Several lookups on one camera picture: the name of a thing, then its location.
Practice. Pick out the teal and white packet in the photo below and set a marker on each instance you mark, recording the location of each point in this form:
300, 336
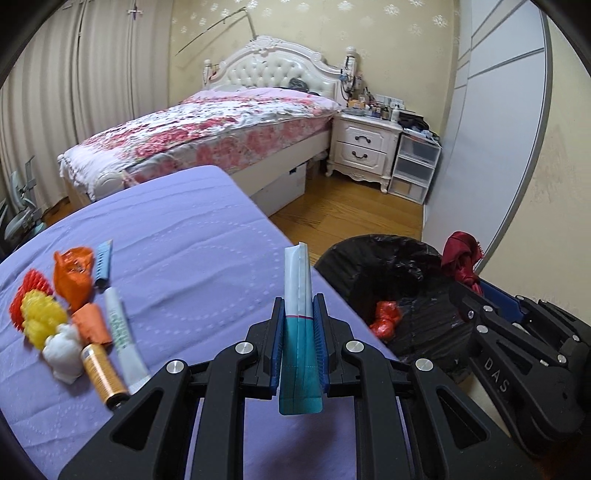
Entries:
299, 323

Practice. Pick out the pink floral bedspread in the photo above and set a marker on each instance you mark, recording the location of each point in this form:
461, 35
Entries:
207, 127

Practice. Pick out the yellow foam fruit net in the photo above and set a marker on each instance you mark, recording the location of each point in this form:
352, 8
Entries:
44, 316

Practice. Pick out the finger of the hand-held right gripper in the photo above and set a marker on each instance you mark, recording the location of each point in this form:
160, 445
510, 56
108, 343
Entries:
466, 304
505, 304

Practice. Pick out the white tufted bed frame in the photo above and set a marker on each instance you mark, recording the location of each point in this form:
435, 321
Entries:
268, 69

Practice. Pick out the black clothes pile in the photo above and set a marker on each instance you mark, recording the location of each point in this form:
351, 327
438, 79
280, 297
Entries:
413, 121

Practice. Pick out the white squeeze tube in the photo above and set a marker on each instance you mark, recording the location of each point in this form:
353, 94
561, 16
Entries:
121, 332

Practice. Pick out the white device on bedpost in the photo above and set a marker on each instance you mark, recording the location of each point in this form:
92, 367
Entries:
351, 67

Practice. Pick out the red foam fruit net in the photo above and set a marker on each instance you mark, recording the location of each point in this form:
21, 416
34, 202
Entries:
27, 286

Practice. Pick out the white nightstand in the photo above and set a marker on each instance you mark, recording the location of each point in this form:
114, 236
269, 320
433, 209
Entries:
362, 145

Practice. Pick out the clear plastic drawer unit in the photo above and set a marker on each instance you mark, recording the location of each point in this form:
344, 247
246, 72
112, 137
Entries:
415, 161

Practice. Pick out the thin rod on wall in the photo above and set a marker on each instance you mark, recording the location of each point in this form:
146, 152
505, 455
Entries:
217, 25

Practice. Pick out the pile of small nightstand things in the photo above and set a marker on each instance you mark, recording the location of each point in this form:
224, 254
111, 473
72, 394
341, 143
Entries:
369, 108

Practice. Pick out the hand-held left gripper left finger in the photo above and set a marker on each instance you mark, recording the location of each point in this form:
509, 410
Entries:
276, 350

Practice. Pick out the purple table cloth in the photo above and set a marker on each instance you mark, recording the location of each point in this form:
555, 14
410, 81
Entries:
194, 240

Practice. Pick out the black object on bed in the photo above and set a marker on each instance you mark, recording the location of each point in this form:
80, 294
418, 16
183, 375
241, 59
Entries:
298, 84

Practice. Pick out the beige curtain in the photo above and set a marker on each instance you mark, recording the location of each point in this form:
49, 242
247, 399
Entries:
69, 92

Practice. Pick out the grey sliding wardrobe door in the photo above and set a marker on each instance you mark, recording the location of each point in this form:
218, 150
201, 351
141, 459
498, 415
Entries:
498, 115

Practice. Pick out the orange plastic bag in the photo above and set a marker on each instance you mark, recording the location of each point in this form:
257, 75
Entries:
74, 277

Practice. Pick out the white under-bed storage box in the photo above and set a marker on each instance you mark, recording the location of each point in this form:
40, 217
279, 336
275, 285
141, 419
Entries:
284, 189

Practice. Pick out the gold cylindrical bottle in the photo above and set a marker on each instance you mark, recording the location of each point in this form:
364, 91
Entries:
102, 374

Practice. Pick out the black lined waste bin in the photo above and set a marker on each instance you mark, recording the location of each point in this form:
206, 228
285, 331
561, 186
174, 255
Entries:
406, 272

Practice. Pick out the red crumpled plastic ball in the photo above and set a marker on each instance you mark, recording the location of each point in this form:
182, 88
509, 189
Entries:
385, 321

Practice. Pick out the white tissue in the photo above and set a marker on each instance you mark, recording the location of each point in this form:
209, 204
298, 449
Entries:
62, 353

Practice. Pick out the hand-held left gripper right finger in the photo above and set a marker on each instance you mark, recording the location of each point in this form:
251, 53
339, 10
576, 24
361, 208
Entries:
321, 346

